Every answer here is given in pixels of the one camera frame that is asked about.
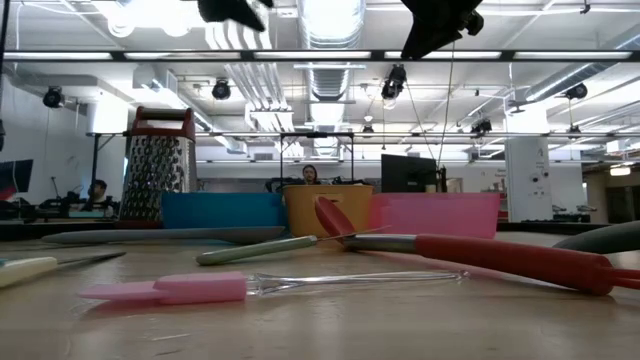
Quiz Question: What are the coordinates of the pink spatula clear handle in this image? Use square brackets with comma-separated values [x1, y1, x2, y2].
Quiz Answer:
[78, 269, 470, 307]

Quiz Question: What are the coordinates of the grey-blue silicone spoon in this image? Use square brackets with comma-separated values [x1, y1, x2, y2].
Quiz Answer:
[41, 225, 287, 246]

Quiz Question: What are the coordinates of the red spoon steel neck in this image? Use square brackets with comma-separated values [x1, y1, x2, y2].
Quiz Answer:
[313, 195, 640, 297]

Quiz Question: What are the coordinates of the pink plastic bin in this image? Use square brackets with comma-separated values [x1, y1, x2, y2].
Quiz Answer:
[369, 192, 501, 240]

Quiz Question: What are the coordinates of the black background table frame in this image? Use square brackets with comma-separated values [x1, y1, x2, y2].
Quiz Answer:
[278, 131, 356, 194]

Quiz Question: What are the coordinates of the black background monitor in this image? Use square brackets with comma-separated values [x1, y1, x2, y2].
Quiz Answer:
[380, 153, 439, 194]

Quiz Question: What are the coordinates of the green-handled knife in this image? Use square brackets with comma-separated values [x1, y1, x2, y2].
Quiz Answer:
[194, 225, 392, 267]

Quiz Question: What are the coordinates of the black plastic spoon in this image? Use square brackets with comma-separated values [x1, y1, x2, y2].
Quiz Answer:
[552, 219, 640, 255]

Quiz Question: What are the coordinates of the black ceiling spotlight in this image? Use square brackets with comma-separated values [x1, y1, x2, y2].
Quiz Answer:
[211, 78, 232, 101]
[42, 85, 65, 109]
[564, 82, 589, 101]
[469, 117, 494, 136]
[380, 64, 408, 101]

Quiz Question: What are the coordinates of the orange plastic bin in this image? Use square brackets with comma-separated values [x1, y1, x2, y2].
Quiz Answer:
[282, 184, 375, 239]

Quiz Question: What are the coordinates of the silver ventilation duct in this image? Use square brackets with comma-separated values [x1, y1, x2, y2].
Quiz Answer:
[297, 0, 369, 101]

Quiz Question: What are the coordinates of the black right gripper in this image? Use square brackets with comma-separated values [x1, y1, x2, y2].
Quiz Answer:
[399, 0, 485, 61]

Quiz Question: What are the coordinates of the yellow-handled knife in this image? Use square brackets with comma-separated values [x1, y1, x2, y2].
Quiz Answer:
[0, 250, 127, 290]

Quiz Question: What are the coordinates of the steel box grater red handle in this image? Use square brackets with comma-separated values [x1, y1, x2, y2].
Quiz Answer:
[118, 105, 199, 224]

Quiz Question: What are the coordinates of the dark wall screen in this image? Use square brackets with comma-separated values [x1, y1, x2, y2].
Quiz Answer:
[0, 158, 35, 202]

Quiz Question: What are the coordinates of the teal plastic bin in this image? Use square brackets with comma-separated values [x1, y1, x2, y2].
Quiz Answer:
[160, 192, 289, 230]

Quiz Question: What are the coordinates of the white building column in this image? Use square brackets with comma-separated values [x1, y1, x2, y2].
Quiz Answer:
[503, 135, 554, 223]

